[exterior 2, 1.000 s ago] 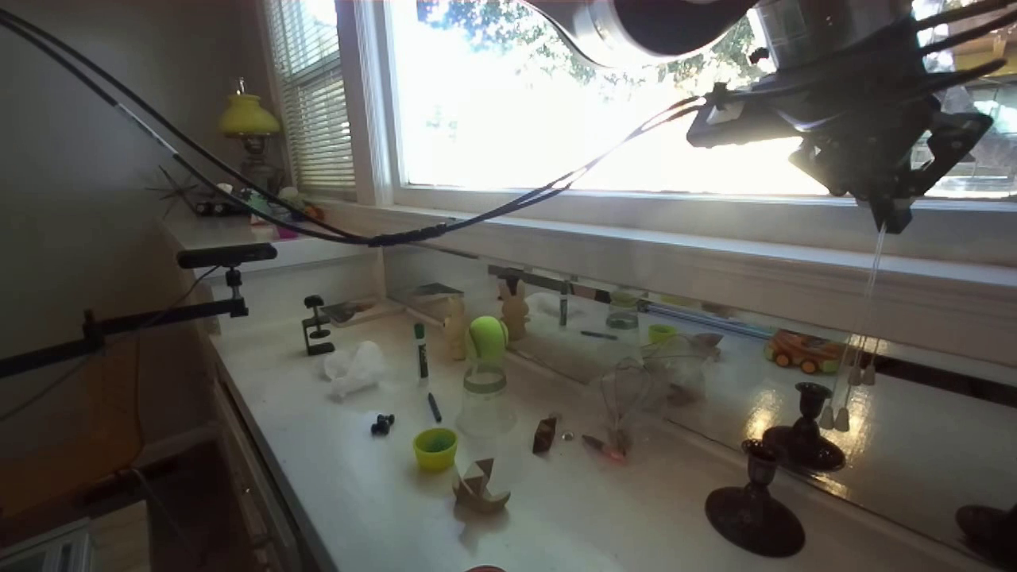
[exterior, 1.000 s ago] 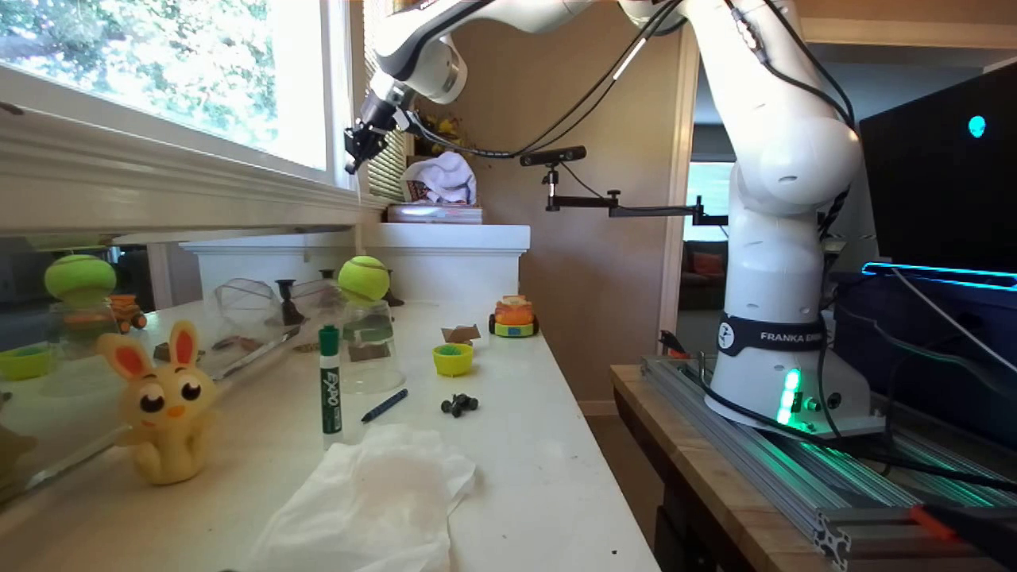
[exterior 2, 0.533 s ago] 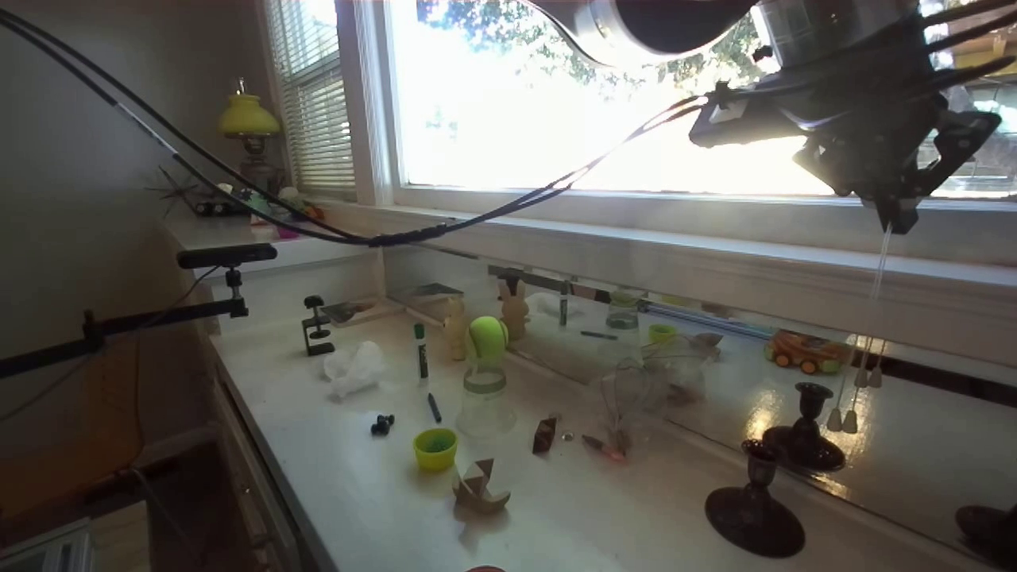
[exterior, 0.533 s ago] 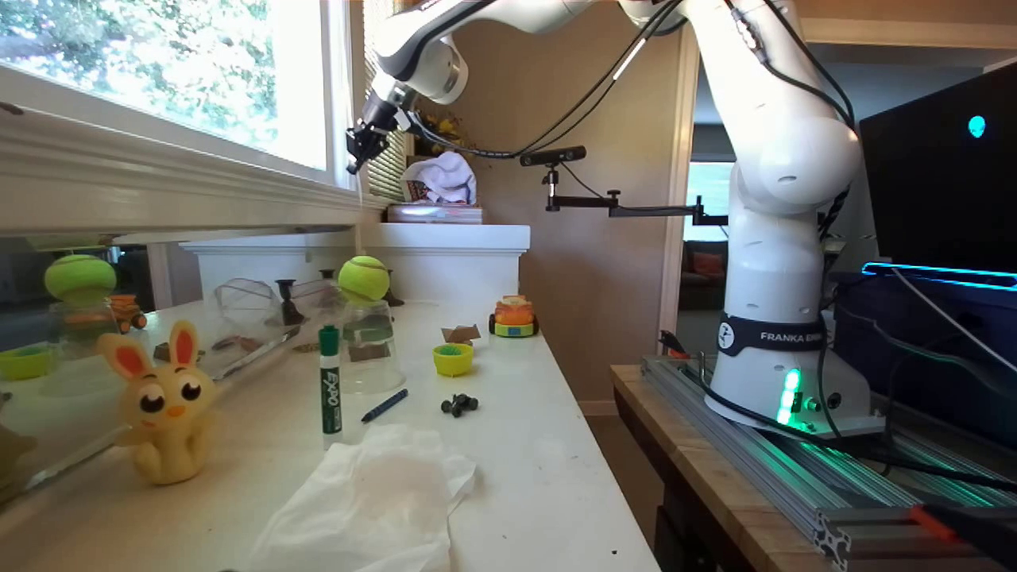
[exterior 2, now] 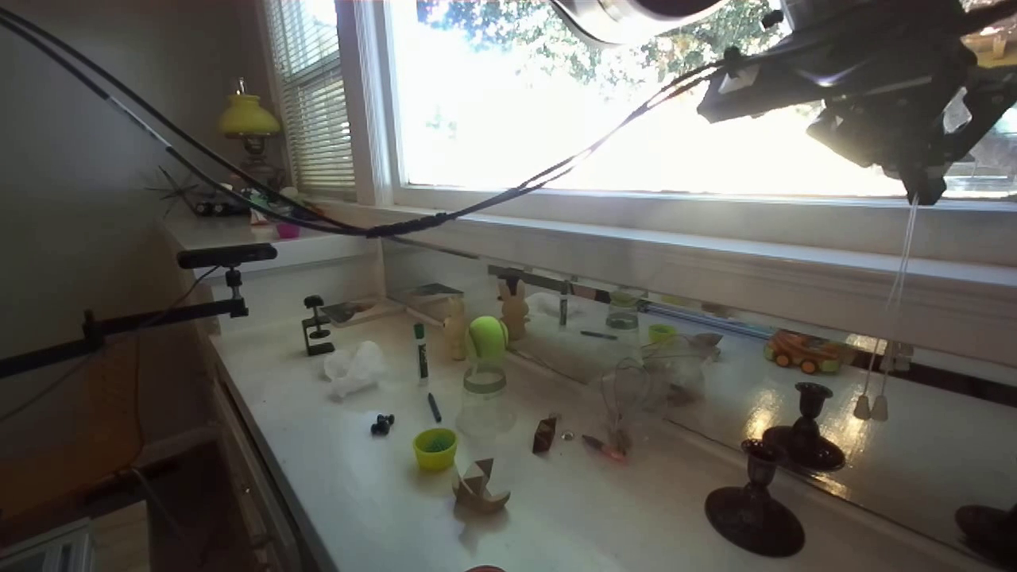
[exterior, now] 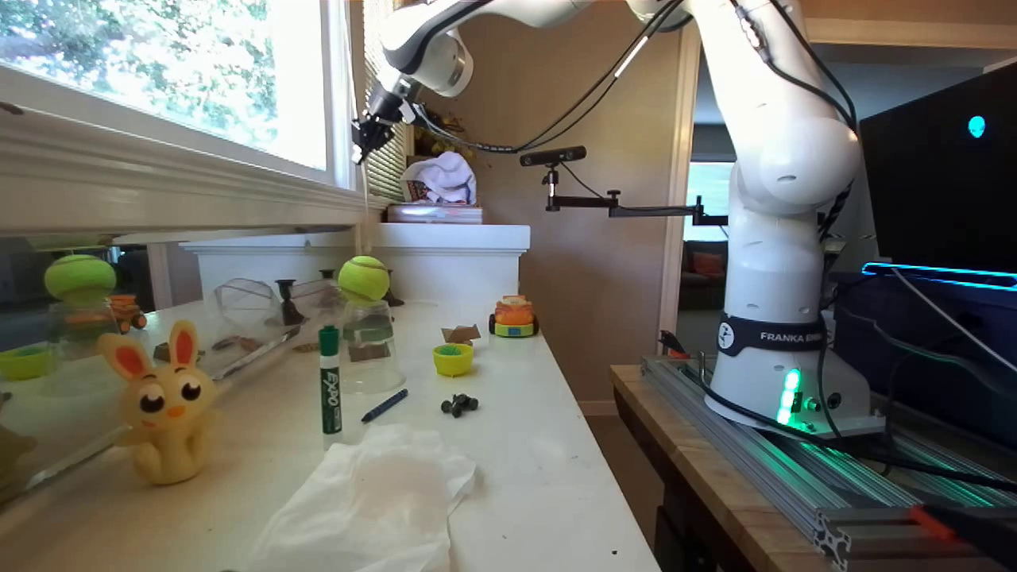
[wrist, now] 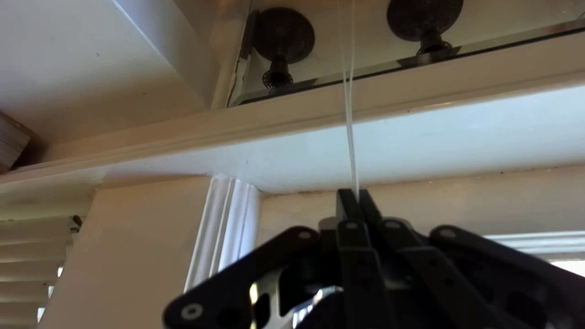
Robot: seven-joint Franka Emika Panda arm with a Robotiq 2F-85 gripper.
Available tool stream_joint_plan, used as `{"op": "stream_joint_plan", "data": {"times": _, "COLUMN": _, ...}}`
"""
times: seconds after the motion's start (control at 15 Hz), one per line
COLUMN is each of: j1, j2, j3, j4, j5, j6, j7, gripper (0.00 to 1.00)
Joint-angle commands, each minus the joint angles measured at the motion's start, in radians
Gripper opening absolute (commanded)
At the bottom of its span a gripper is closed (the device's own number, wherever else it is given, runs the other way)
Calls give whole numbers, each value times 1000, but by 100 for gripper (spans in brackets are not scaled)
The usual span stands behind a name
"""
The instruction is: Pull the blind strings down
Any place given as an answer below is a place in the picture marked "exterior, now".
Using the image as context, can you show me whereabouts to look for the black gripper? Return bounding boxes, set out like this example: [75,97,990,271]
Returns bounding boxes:
[351,85,415,165]

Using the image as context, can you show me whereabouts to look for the white window blinds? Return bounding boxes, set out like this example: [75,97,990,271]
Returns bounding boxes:
[363,0,414,204]

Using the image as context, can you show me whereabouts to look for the white fabric bundle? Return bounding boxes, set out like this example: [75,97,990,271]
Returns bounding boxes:
[399,148,482,209]

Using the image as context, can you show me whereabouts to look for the grey round plate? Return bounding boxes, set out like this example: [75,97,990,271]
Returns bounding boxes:
[380,201,486,226]

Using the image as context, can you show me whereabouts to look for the green tennis ball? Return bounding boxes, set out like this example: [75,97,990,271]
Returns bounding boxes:
[334,252,395,309]

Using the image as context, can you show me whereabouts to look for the clear glass jar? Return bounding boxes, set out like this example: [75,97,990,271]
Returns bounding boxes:
[340,298,408,402]

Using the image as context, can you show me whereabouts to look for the clear plastic container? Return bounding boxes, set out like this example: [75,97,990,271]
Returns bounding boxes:
[204,277,287,354]

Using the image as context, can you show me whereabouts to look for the lime green plastic cap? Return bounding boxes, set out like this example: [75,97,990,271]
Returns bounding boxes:
[430,341,477,381]

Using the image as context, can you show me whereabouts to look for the green dry erase marker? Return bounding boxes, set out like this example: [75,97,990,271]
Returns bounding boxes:
[314,320,345,439]

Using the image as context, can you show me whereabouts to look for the black pen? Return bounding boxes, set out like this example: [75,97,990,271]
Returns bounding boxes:
[359,384,414,426]

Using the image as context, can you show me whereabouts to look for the small black toy piece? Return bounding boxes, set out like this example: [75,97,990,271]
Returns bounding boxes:
[439,392,482,421]

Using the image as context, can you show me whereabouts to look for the yellow bunny plush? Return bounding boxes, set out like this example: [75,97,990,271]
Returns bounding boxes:
[95,317,221,491]

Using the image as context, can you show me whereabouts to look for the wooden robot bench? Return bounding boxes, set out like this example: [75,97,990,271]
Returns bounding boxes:
[610,362,1017,572]

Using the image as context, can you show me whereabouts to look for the black computer tower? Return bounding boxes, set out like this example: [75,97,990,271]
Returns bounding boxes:
[856,62,1017,281]

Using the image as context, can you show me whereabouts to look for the dark blue storage box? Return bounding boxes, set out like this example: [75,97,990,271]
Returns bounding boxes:
[836,258,1017,448]

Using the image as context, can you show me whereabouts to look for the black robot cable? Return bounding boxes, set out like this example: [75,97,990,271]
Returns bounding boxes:
[408,0,861,158]

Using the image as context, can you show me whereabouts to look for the black stereo camera bar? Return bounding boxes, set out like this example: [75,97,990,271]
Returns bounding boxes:
[518,144,587,173]

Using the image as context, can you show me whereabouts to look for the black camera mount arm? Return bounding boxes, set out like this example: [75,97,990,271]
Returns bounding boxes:
[540,162,732,230]

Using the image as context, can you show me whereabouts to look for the long wall mirror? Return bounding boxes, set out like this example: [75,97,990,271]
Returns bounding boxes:
[0,224,363,505]

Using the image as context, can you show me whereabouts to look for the aluminium extrusion frame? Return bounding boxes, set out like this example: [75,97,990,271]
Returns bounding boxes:
[638,354,1017,566]

